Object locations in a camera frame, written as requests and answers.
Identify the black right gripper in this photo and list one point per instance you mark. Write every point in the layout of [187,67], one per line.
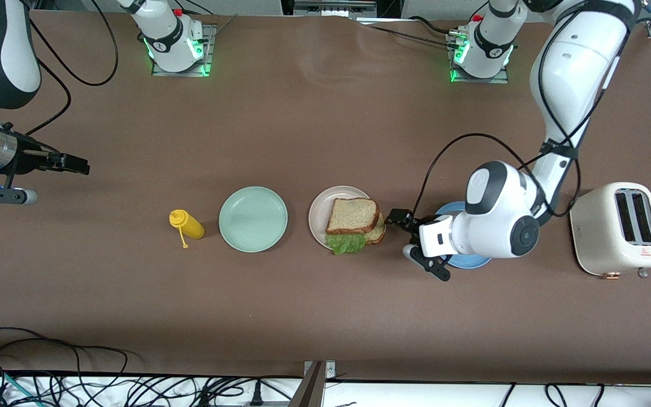
[33,159]

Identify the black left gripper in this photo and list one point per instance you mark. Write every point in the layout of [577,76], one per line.
[406,219]

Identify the brown bread slice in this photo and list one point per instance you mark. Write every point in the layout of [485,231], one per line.
[352,216]
[379,232]

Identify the green lettuce leaf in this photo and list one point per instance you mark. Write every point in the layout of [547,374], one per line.
[345,243]

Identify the yellow mustard squeeze bottle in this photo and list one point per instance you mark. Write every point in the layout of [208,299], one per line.
[190,225]

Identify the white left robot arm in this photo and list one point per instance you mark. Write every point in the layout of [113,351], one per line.
[568,68]

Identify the blue plate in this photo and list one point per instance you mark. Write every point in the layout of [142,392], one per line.
[469,261]

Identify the beige plate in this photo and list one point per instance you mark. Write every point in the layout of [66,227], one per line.
[319,217]

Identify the mint green plate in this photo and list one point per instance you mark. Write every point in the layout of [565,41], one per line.
[253,219]

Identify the cream white toaster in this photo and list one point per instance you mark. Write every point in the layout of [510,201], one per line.
[599,237]

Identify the grey power strip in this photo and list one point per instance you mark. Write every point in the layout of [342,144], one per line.
[269,403]

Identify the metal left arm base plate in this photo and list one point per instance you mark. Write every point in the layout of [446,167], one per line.
[498,79]

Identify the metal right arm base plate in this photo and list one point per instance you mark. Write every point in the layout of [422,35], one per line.
[211,51]

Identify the grey metal bracket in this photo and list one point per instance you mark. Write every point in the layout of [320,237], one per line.
[314,390]

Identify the metal equipment with black frame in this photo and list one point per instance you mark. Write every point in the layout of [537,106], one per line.
[331,8]

